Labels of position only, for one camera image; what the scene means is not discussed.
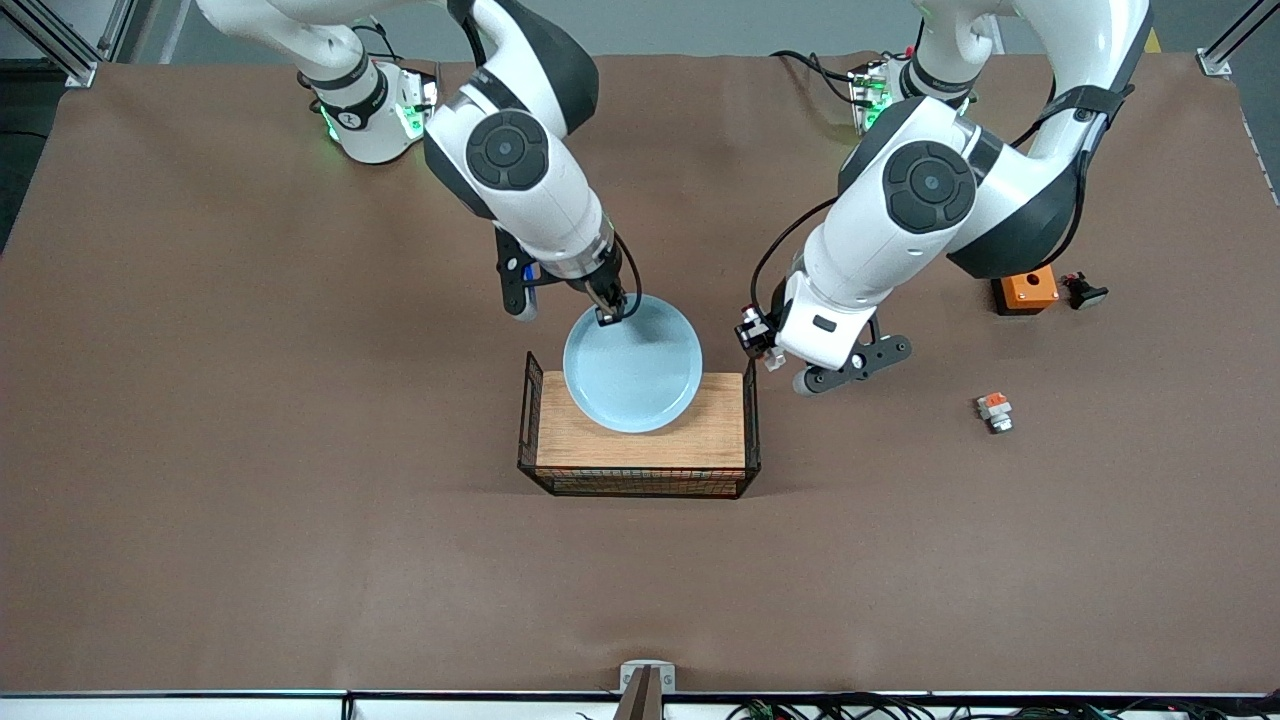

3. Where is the grey metal bracket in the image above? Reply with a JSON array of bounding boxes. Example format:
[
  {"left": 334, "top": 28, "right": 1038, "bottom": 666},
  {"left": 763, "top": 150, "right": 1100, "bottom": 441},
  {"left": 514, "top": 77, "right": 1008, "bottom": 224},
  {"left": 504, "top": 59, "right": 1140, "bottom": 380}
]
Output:
[{"left": 618, "top": 660, "right": 677, "bottom": 720}]

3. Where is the brown table mat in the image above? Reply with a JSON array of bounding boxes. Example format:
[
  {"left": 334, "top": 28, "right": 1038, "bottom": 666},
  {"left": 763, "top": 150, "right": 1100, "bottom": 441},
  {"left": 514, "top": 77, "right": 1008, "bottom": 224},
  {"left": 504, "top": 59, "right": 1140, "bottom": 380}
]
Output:
[{"left": 0, "top": 52, "right": 1280, "bottom": 696}]

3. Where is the light blue plate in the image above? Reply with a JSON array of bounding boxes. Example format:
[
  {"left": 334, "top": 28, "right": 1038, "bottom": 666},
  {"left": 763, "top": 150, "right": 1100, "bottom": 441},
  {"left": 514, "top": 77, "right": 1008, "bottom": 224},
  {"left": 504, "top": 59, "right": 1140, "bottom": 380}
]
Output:
[{"left": 563, "top": 293, "right": 704, "bottom": 435}]

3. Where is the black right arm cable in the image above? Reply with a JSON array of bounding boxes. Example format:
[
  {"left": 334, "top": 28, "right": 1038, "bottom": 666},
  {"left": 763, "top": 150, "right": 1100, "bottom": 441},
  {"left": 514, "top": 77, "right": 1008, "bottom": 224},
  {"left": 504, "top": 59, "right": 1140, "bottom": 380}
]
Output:
[{"left": 606, "top": 230, "right": 643, "bottom": 323}]

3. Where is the black base cable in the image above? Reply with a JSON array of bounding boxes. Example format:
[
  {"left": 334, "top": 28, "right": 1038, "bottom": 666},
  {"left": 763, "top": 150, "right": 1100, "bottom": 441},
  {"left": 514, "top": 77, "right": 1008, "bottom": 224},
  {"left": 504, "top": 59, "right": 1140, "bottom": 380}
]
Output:
[{"left": 770, "top": 48, "right": 863, "bottom": 106}]

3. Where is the orange button enclosure box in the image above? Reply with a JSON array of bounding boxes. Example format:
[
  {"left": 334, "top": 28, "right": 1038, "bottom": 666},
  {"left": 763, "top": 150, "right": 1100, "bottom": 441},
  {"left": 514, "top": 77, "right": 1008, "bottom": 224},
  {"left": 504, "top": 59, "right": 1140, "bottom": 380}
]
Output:
[{"left": 991, "top": 264, "right": 1061, "bottom": 317}]

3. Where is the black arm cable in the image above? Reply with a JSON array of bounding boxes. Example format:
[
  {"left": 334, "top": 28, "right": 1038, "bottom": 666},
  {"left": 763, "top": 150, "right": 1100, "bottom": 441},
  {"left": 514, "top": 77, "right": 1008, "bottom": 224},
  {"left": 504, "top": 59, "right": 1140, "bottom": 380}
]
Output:
[
  {"left": 606, "top": 230, "right": 643, "bottom": 323},
  {"left": 750, "top": 85, "right": 1136, "bottom": 321}
]

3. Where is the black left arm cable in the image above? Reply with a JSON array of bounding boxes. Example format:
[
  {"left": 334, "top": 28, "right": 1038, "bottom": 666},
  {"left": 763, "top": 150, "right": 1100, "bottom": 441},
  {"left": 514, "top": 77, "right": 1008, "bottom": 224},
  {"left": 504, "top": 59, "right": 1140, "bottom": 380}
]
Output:
[{"left": 750, "top": 85, "right": 1136, "bottom": 321}]

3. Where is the aluminium frame post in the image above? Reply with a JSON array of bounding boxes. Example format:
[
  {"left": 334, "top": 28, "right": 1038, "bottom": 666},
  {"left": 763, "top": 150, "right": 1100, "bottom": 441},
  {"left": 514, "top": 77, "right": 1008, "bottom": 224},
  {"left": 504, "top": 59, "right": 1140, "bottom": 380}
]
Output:
[
  {"left": 1197, "top": 0, "right": 1280, "bottom": 78},
  {"left": 10, "top": 0, "right": 136, "bottom": 89}
]

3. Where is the white table edge rail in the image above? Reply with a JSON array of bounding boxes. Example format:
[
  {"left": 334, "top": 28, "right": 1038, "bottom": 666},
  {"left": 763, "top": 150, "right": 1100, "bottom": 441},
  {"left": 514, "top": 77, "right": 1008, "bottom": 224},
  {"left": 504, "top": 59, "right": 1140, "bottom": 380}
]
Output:
[{"left": 0, "top": 688, "right": 1280, "bottom": 720}]

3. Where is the black push button white cap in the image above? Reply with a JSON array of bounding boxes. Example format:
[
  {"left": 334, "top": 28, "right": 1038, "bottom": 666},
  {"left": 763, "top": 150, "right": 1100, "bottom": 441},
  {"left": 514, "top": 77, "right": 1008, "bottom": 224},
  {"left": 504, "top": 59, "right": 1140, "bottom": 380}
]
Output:
[{"left": 1062, "top": 270, "right": 1110, "bottom": 312}]

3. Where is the tangled black cable bundle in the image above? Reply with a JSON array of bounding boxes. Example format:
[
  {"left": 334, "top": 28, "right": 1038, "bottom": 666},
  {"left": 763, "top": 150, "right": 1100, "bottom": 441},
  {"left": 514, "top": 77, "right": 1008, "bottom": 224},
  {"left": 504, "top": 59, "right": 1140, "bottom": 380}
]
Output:
[{"left": 575, "top": 693, "right": 1280, "bottom": 720}]

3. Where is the black wire mesh basket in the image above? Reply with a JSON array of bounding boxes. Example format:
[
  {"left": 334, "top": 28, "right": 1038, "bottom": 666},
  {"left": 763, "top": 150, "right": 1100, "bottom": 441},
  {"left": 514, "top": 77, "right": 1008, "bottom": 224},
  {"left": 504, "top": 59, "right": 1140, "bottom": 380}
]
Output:
[{"left": 517, "top": 350, "right": 763, "bottom": 500}]

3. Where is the wooden board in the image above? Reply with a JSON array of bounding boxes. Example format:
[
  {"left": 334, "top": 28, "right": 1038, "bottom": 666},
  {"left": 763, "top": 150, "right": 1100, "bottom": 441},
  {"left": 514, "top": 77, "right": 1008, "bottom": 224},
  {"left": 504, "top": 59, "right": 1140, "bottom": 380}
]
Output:
[{"left": 536, "top": 371, "right": 748, "bottom": 471}]

